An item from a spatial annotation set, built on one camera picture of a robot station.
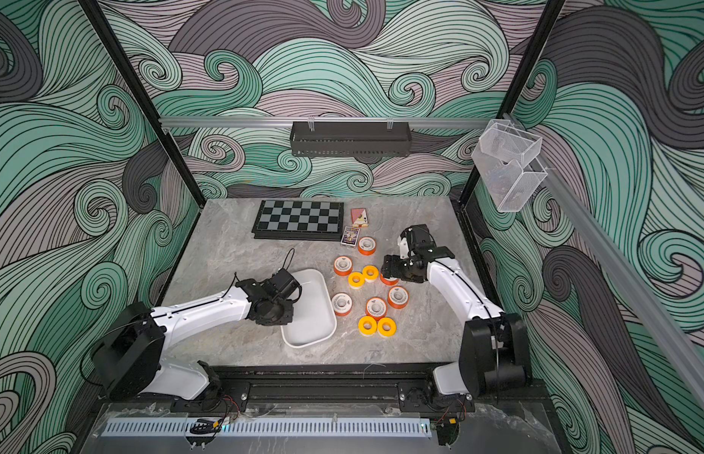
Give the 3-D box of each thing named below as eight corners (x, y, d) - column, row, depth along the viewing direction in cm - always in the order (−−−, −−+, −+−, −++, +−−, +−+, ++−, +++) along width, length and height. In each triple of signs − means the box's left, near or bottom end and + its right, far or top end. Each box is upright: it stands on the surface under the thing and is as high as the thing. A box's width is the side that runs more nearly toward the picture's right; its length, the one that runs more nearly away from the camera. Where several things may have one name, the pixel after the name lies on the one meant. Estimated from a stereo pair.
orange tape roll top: (358, 255, 105) (358, 252, 103) (357, 240, 110) (357, 236, 108) (377, 255, 105) (377, 252, 103) (375, 240, 110) (376, 236, 108)
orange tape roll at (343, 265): (333, 275, 99) (333, 272, 97) (333, 258, 103) (333, 255, 102) (353, 275, 99) (353, 272, 97) (353, 258, 103) (353, 255, 102)
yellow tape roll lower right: (378, 337, 86) (379, 334, 84) (377, 320, 89) (377, 317, 87) (396, 337, 86) (397, 334, 84) (394, 320, 89) (395, 317, 87)
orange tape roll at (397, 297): (388, 308, 91) (389, 305, 89) (386, 289, 96) (387, 286, 94) (409, 308, 91) (410, 305, 89) (406, 289, 96) (407, 286, 94)
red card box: (350, 227, 114) (350, 223, 112) (350, 212, 120) (350, 208, 118) (368, 227, 114) (368, 223, 112) (367, 212, 120) (367, 208, 118)
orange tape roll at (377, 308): (362, 311, 91) (362, 308, 89) (373, 296, 94) (373, 293, 93) (379, 323, 88) (380, 320, 87) (390, 306, 92) (391, 304, 90)
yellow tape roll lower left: (358, 336, 86) (358, 333, 84) (357, 317, 90) (358, 315, 88) (377, 336, 86) (377, 333, 84) (375, 317, 90) (376, 315, 88)
